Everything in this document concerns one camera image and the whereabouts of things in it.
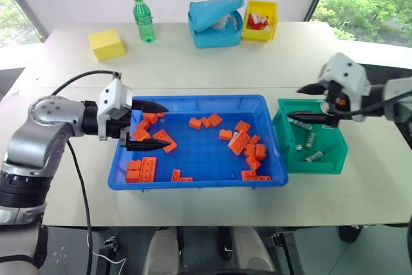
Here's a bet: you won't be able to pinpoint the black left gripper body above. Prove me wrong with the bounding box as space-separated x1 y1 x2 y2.
108 109 133 149

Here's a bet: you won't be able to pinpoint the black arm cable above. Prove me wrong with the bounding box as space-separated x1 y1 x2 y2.
333 90 412 122
50 70 123 275

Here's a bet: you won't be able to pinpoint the yellow foam block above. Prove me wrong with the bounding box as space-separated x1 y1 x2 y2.
87 28 127 63

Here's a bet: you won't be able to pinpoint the yellow plastic bin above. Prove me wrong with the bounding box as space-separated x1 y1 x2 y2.
241 0 279 43

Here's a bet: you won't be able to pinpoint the thin white wire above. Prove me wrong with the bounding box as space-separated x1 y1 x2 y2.
88 229 127 265

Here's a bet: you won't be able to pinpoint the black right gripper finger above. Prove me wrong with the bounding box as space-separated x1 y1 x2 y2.
286 111 328 124
296 82 329 97

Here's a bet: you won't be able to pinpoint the white rounded robot leg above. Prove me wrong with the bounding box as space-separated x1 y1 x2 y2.
229 225 276 275
142 227 180 275

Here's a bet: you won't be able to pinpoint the red and white items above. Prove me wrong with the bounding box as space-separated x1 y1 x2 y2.
245 12 271 32

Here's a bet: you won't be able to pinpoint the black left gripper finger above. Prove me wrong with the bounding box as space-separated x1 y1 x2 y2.
131 100 169 115
126 138 172 152

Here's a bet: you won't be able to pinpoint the white crumpled item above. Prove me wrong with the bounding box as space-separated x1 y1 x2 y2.
211 12 243 32

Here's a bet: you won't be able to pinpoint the green plastic bin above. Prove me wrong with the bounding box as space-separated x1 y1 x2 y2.
272 98 350 176

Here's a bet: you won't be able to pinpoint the green plastic bottle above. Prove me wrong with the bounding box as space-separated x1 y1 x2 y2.
132 0 156 43

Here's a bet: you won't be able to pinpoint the light blue box lid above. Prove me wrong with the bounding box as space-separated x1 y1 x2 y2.
188 0 245 33

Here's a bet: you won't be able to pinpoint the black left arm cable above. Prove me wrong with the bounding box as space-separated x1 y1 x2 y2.
50 70 123 275

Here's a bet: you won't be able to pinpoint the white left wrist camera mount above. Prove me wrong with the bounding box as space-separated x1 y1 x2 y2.
96 78 134 142

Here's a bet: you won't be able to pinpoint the black metal bracket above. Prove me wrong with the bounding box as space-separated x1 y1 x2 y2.
98 235 119 275
266 231 296 275

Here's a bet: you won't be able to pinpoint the black caster wheel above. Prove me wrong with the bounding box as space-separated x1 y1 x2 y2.
337 224 364 244

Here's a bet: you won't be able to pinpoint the blue plastic bin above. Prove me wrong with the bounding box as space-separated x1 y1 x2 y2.
107 94 289 193

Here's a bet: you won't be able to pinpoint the light blue storage box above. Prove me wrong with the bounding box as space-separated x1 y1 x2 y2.
188 9 244 50

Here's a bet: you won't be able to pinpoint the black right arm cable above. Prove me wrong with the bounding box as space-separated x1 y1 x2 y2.
333 90 412 122

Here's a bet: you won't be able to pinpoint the flat orange toy brick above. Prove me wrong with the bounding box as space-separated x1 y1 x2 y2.
152 129 179 155

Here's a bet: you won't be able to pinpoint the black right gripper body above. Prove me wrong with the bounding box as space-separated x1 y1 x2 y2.
324 81 348 128

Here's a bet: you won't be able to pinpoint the large flat orange brick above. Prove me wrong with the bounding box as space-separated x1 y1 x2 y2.
139 156 158 184
228 130 252 155

